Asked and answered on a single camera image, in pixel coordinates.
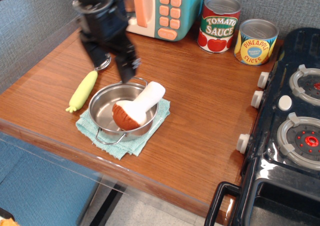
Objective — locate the black toy stove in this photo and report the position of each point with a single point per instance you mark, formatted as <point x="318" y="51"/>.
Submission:
<point x="280" y="174"/>

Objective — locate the teal folded dish cloth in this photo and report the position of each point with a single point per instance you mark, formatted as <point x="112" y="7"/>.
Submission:
<point x="133" y="147"/>

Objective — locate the pineapple slices can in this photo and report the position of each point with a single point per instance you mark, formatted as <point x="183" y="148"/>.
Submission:
<point x="255" y="41"/>

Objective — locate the teal toy microwave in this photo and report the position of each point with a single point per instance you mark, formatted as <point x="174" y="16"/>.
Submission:
<point x="168" y="20"/>

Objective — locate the orange plush object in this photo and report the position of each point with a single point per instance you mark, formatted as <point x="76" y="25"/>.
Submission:
<point x="8" y="222"/>

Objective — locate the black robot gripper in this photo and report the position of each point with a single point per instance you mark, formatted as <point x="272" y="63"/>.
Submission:
<point x="103" y="31"/>

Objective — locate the small stainless steel pot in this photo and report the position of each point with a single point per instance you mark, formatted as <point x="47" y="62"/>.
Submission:
<point x="100" y="113"/>

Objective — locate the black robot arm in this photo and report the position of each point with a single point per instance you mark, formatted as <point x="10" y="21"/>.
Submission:
<point x="103" y="26"/>

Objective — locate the yellow handled metal spoon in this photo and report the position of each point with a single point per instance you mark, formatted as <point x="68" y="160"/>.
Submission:
<point x="86" y="86"/>

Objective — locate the tomato sauce can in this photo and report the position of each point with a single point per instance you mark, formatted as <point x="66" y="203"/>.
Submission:
<point x="218" y="23"/>

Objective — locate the plush brown white mushroom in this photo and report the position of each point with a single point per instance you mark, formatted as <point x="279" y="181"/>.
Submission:
<point x="132" y="114"/>

